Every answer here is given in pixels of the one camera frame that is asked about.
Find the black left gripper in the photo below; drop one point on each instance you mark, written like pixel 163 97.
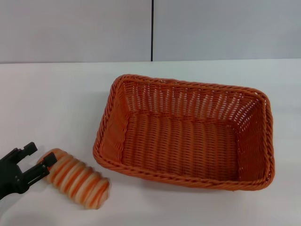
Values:
pixel 9 179

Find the orange striped toy bread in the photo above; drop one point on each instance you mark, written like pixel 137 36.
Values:
pixel 77 183

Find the orange woven plastic basket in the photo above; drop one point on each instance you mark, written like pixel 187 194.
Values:
pixel 183 139

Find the black vertical wall strip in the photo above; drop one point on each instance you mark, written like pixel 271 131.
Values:
pixel 152 30

